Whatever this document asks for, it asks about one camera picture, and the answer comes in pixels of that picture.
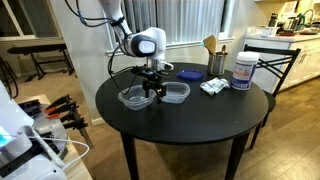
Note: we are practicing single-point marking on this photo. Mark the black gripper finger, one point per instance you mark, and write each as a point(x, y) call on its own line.
point(161, 93)
point(146, 90)

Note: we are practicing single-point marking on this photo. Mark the round black table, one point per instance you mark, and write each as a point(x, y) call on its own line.
point(200, 116)

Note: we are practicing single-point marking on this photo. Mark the wooden spoon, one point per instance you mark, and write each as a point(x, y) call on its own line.
point(223, 49)

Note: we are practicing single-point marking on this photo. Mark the green kitchen appliance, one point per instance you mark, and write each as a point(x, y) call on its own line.
point(301, 18)

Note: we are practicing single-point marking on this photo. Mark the black folding bench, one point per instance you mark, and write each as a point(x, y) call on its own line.
point(36, 49)

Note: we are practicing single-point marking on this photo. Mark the white vertical window blinds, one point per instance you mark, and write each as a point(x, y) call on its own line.
point(193, 20)

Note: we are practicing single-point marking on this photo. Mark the checkered dish cloth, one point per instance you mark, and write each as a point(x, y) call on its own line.
point(215, 86)

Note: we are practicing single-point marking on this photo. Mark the blue plastic lid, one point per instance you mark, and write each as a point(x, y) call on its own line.
point(190, 75)

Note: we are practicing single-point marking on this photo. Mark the black metal chair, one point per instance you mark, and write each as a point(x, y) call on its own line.
point(271, 50)

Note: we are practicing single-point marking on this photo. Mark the white wipes canister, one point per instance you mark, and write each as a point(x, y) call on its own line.
point(244, 71)

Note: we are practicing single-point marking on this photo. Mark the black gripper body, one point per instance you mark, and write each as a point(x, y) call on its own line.
point(150, 76)

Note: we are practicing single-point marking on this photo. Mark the steel utensil cup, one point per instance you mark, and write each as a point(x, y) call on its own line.
point(216, 65)

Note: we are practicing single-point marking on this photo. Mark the red bowl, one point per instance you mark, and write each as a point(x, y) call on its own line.
point(287, 33)

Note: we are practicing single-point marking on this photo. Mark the white drawer cabinet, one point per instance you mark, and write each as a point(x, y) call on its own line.
point(306, 63)

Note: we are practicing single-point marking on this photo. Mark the white window sill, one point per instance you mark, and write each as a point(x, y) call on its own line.
point(193, 44)

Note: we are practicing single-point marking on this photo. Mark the wooden spatula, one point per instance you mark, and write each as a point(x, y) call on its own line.
point(210, 43)

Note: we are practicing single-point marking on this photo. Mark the clear plastic bowl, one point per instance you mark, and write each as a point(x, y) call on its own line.
point(176, 95)
point(133, 101)

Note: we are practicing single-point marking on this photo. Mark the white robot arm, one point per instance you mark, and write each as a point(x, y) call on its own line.
point(156, 36)

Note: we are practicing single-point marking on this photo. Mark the dark blue box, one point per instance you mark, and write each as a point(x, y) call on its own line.
point(30, 107)

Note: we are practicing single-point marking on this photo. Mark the black coffee maker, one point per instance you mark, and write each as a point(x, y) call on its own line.
point(273, 20)

